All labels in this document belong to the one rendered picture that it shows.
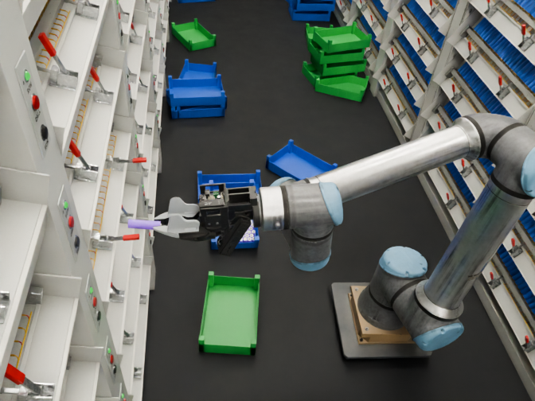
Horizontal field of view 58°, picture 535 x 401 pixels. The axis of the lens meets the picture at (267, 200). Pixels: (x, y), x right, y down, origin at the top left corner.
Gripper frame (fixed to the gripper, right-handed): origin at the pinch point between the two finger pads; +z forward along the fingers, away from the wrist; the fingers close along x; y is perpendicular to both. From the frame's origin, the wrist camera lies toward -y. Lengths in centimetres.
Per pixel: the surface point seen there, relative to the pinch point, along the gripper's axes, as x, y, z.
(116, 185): -24.0, -9.3, 13.3
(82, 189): -0.6, 11.1, 12.7
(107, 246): -3.4, -8.4, 13.1
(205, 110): -165, -83, -6
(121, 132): -46.1, -9.0, 14.2
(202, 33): -270, -86, -6
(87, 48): -17.7, 30.3, 9.1
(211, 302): -39, -87, -4
